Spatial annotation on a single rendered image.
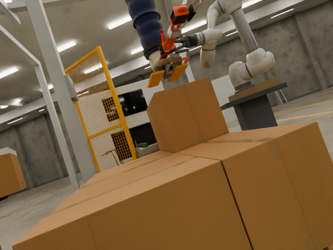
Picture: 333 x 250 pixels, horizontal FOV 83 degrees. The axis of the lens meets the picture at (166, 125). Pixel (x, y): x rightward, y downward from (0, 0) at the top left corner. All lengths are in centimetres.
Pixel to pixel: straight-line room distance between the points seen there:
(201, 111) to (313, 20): 1521
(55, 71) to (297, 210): 269
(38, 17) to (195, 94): 244
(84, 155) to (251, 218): 215
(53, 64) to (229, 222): 262
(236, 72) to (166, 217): 157
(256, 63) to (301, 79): 1304
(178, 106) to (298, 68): 1393
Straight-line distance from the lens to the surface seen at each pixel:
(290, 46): 1515
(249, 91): 181
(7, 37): 448
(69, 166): 485
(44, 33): 306
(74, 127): 260
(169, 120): 120
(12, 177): 219
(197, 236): 65
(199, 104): 127
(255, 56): 190
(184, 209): 61
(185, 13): 109
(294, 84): 1467
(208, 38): 148
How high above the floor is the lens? 68
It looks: 2 degrees up
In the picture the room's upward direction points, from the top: 19 degrees counter-clockwise
